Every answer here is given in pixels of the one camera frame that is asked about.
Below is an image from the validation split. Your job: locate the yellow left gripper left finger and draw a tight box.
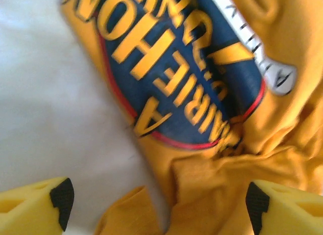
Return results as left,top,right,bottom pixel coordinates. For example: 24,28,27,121
0,176,75,235

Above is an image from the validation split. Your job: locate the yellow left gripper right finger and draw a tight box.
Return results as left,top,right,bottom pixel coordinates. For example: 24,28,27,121
246,179,323,235

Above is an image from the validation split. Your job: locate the yellow printed t-shirt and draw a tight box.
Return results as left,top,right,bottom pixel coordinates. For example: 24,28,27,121
60,0,323,235

